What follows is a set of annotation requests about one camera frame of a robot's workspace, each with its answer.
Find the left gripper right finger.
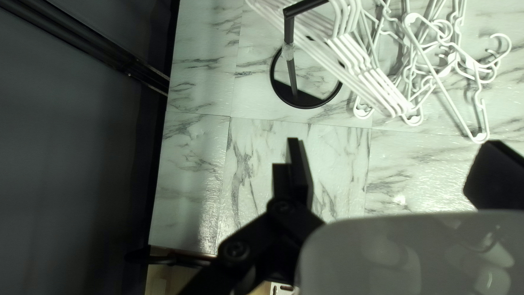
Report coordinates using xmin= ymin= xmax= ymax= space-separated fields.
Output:
xmin=463 ymin=139 xmax=524 ymax=212

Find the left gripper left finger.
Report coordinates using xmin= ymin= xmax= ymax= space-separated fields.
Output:
xmin=179 ymin=138 xmax=327 ymax=295

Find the pile of white hangers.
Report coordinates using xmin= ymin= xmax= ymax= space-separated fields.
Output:
xmin=353 ymin=0 xmax=513 ymax=145

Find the black hanger rack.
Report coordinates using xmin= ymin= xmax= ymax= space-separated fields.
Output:
xmin=269 ymin=0 xmax=344 ymax=110

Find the row of white hangers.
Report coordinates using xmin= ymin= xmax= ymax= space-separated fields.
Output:
xmin=245 ymin=0 xmax=415 ymax=119

